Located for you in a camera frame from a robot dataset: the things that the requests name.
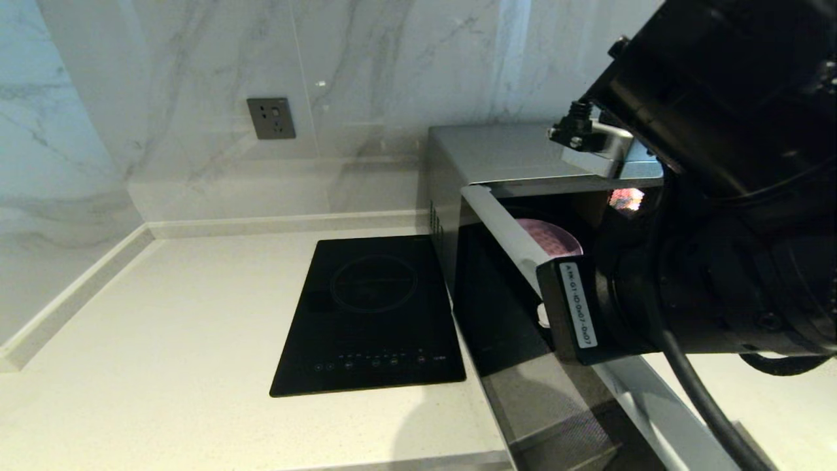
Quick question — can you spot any purple plate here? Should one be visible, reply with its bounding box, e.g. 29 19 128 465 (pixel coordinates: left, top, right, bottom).
513 219 584 258

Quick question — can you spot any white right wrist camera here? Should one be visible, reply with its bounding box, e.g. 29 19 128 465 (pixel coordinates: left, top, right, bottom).
548 101 662 179

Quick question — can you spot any grey single wall socket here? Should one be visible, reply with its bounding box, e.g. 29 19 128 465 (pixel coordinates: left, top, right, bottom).
247 98 296 141

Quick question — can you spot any black induction cooktop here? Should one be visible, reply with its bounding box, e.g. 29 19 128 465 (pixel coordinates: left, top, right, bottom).
269 235 467 398

